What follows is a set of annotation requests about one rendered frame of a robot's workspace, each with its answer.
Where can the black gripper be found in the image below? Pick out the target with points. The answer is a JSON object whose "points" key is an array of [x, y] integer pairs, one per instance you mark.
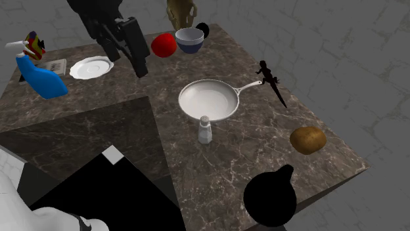
{"points": [[96, 12]]}

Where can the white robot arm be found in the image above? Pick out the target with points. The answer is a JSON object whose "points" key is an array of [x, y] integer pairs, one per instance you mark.
{"points": [[19, 214]]}

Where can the white scalloped plate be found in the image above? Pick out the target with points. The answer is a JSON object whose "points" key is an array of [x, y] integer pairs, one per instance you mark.
{"points": [[91, 67]]}

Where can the red apple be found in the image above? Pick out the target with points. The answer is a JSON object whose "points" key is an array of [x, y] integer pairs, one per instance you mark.
{"points": [[164, 45]]}

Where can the white and blue bowl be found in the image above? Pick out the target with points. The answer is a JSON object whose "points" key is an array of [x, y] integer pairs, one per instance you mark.
{"points": [[189, 40]]}

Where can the grey printed book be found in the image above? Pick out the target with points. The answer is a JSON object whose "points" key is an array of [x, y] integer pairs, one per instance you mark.
{"points": [[56, 66]]}

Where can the black round object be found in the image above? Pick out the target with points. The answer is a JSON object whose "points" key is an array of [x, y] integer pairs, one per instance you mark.
{"points": [[204, 29]]}

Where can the marble patterned robot stand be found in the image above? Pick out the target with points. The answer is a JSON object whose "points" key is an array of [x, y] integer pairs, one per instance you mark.
{"points": [[96, 128]]}

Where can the blue spray bottle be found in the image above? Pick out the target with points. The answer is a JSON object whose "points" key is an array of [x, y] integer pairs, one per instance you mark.
{"points": [[41, 80]]}

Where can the red yellow striped figure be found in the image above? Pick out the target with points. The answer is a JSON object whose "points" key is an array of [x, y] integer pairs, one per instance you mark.
{"points": [[33, 46]]}

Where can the white frying pan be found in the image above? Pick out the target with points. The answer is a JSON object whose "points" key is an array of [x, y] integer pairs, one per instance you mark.
{"points": [[208, 100]]}

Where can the white salt shaker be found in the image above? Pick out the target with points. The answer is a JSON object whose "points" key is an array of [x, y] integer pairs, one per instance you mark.
{"points": [[205, 131]]}

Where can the black lizard figure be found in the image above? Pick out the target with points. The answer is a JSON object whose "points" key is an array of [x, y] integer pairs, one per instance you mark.
{"points": [[268, 76]]}

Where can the brown potato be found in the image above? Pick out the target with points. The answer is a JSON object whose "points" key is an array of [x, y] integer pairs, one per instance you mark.
{"points": [[308, 140]]}

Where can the black round jug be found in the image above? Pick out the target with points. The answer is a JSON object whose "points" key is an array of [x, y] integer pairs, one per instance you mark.
{"points": [[269, 198]]}

